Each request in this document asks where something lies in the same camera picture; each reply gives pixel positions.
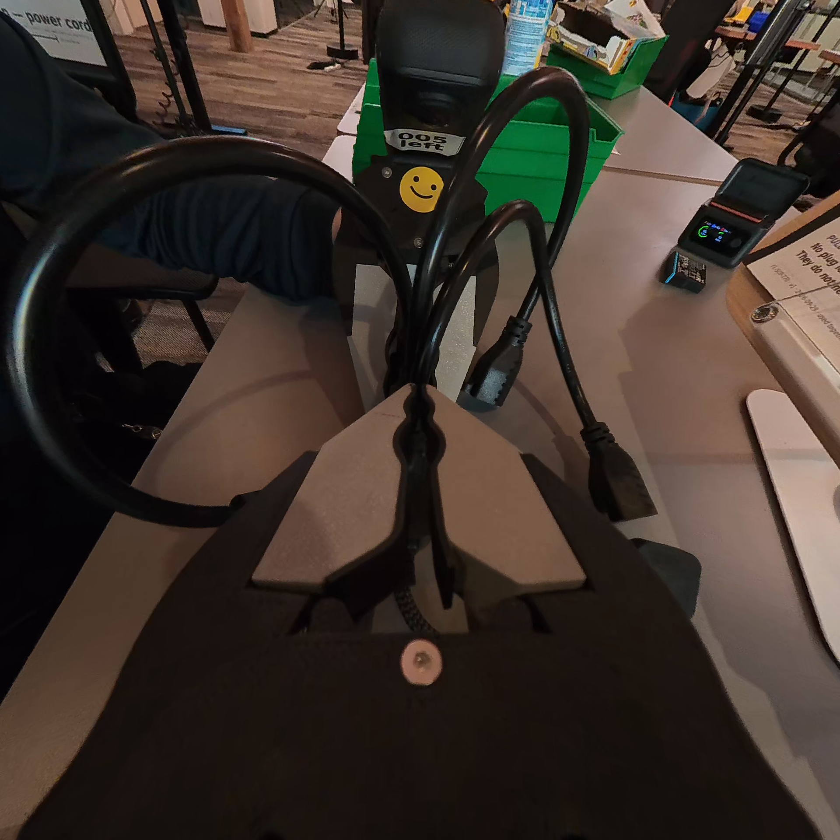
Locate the blue label plastic bottle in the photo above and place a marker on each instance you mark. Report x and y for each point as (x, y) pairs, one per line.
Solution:
(525, 33)

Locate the black round-base stand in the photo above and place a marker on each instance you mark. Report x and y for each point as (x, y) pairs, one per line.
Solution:
(338, 46)

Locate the printed cards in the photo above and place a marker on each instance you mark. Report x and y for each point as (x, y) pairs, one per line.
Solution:
(620, 46)

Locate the wooden post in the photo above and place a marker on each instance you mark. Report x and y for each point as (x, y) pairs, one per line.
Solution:
(236, 23)

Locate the black battery charger case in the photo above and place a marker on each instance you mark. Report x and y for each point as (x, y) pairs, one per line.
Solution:
(754, 197)

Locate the black camera battery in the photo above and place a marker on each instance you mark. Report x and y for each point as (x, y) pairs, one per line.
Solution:
(684, 268)

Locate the black slanted pole stand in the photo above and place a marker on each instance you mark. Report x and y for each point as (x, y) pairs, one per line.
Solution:
(754, 59)

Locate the black tripod stand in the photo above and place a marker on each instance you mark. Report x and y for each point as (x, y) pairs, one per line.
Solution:
(177, 59)

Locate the shallow green plastic bin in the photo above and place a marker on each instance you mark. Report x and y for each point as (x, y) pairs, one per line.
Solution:
(617, 79)

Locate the person's left forearm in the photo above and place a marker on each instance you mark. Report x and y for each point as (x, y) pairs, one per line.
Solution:
(249, 229)

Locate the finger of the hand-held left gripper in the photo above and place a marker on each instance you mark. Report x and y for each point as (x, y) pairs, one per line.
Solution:
(459, 328)
(371, 315)

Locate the white sign black frame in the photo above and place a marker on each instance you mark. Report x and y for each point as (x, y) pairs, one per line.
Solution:
(59, 26)

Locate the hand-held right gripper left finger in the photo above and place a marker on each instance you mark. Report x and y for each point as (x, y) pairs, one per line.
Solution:
(341, 499)

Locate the deep green plastic bin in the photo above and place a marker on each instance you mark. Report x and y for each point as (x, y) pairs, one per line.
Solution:
(531, 157)

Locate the wooden sign board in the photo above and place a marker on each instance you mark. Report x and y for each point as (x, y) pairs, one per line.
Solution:
(804, 282)

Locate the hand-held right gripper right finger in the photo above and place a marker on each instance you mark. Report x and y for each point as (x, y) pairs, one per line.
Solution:
(505, 512)

